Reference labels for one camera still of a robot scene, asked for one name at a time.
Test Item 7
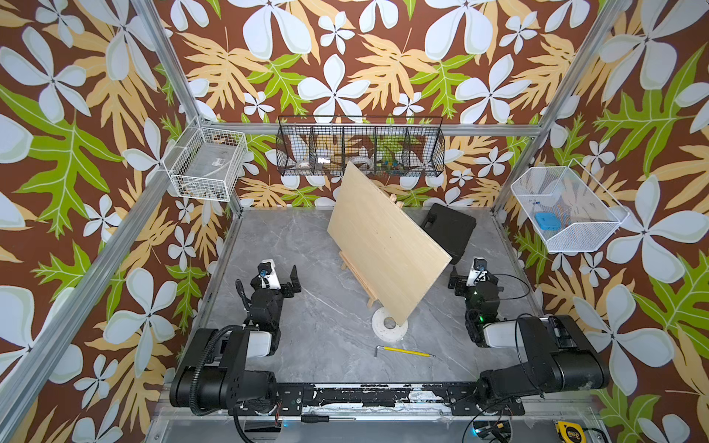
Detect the plywood canvas board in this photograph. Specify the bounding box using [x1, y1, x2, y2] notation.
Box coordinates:
[328, 164, 452, 325]

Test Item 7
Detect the wooden easel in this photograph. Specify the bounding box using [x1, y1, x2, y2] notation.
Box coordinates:
[327, 174, 422, 322]

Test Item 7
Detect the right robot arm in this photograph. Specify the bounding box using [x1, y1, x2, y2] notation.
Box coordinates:
[448, 264, 610, 406]

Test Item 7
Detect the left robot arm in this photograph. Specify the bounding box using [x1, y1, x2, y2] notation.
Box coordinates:
[169, 260, 302, 416]

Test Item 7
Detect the black plastic case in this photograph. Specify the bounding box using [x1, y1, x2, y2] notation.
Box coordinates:
[420, 203, 476, 265]

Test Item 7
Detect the white tape roll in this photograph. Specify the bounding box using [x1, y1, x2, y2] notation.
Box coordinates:
[371, 306, 408, 343]

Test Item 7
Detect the blue object in basket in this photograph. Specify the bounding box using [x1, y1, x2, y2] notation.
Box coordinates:
[534, 212, 562, 232]

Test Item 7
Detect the white mesh basket right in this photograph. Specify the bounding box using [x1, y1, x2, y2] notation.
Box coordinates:
[511, 160, 630, 254]

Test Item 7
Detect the black screwdriver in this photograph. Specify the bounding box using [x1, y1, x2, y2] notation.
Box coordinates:
[300, 415, 356, 424]

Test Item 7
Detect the yellow tape measure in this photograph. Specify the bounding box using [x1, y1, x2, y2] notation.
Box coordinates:
[555, 421, 587, 443]

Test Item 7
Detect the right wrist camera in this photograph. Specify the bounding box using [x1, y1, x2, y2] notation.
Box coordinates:
[466, 258, 487, 287]

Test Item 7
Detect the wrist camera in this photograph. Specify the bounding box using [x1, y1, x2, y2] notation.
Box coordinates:
[466, 258, 487, 287]
[255, 260, 281, 290]

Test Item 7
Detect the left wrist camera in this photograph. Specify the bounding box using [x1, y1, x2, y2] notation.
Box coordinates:
[255, 260, 281, 290]

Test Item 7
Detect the yellow handled hex key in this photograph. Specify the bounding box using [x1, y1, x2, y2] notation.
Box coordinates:
[374, 345, 435, 358]

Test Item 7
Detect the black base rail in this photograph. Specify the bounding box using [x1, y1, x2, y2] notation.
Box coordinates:
[237, 382, 524, 416]

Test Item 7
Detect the black wire basket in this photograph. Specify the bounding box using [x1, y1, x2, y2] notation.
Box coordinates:
[274, 116, 445, 177]

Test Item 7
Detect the white wire basket left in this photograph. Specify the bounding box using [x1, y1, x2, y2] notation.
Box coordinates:
[164, 118, 249, 202]

